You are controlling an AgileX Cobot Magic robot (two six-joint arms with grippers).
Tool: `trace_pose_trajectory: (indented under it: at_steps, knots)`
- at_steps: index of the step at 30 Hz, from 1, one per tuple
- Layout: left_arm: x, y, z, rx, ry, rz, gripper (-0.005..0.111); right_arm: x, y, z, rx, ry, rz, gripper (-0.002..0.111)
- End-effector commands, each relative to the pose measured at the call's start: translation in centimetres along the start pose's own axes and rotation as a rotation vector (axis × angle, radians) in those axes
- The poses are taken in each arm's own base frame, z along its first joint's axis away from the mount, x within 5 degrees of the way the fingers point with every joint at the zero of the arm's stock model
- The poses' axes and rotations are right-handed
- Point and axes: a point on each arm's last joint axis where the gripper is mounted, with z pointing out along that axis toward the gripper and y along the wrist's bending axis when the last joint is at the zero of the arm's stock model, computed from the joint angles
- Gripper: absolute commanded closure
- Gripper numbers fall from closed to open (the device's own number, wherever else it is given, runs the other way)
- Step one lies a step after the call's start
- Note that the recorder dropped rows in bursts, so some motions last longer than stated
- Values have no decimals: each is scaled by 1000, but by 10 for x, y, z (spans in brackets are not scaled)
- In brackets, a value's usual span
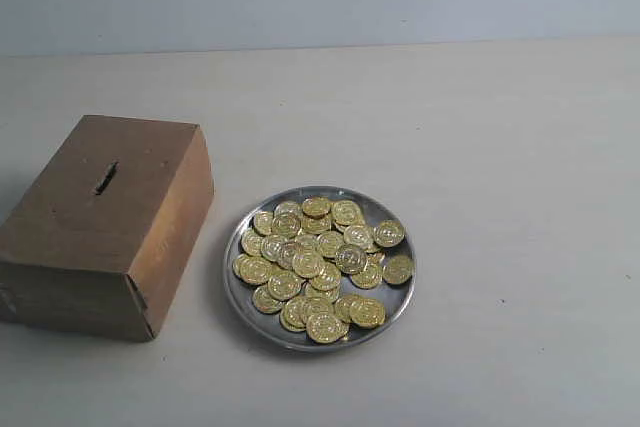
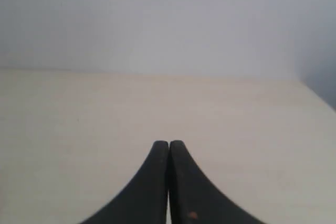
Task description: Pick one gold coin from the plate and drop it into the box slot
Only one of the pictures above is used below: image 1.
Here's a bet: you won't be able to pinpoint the gold coin silver tint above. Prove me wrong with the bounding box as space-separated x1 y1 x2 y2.
335 244 368 275

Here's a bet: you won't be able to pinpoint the brown cardboard coin box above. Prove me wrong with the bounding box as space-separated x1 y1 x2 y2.
1 115 214 342

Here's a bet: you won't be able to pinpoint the gold coin top centre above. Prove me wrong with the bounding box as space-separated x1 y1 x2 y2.
301 196 332 218

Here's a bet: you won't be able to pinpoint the gold coin top right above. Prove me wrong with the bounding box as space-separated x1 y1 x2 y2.
331 199 362 226

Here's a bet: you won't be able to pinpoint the gold coin upper left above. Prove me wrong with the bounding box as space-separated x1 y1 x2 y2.
252 210 273 236

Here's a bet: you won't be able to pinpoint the gold coin upper right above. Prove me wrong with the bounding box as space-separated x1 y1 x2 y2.
373 219 405 248

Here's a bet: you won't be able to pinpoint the gold coin left lower middle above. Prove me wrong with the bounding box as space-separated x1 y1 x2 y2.
267 270 303 301

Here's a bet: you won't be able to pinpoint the gold coin far left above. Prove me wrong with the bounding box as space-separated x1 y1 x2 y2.
238 256 273 286

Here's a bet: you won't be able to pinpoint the gold coin right edge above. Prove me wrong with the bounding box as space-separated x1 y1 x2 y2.
382 255 415 285

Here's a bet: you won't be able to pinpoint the round steel plate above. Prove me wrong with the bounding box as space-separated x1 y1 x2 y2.
218 186 416 354

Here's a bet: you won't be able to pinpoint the gold coin bottom right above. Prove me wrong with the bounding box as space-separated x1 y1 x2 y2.
349 297 386 329

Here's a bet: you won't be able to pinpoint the gold coin front bottom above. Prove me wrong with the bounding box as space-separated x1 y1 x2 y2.
306 312 349 344

